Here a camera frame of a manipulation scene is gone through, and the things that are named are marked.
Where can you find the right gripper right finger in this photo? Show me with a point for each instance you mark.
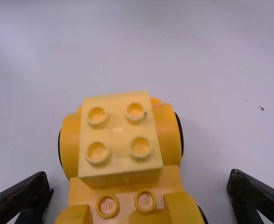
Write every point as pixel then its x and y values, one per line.
pixel 255 198

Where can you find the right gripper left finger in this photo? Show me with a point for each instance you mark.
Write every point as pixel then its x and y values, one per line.
pixel 15 200

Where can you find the yellow toy car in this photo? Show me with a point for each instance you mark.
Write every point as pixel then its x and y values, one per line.
pixel 120 144

